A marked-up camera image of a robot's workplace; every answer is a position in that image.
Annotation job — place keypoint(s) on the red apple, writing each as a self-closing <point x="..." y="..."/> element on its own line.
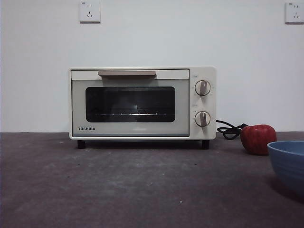
<point x="257" y="140"/>

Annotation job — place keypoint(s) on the blue ribbed bowl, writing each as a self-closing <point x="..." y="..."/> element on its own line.
<point x="287" y="166"/>

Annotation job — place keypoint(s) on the beige round oven knob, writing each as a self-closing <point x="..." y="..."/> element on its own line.
<point x="202" y="118"/>
<point x="202" y="88"/>

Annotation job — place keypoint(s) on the cream Toshiba toaster oven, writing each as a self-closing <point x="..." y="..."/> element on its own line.
<point x="204" y="71"/>

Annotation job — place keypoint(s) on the white wall socket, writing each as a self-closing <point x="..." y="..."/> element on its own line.
<point x="89" y="12"/>
<point x="295" y="13"/>

